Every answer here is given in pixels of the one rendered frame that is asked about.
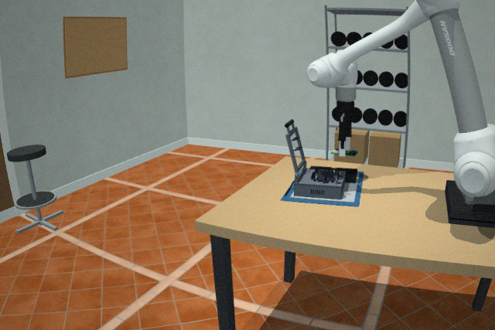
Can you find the green circuit board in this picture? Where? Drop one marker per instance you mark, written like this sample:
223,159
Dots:
350,153

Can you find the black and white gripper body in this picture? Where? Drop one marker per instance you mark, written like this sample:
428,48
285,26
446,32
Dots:
345,107

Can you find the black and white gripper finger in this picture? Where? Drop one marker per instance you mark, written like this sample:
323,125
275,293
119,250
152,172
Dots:
343,134
348,133

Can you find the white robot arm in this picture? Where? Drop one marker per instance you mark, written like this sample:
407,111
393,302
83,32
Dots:
474,144

